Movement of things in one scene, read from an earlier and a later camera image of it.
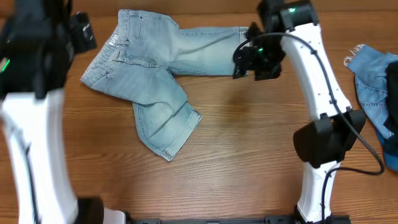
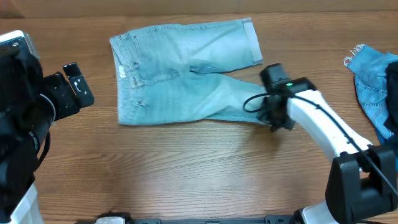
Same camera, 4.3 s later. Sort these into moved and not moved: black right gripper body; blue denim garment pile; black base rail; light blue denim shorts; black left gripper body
Moved: light blue denim shorts; black right gripper body; black left gripper body
Not moved: blue denim garment pile; black base rail
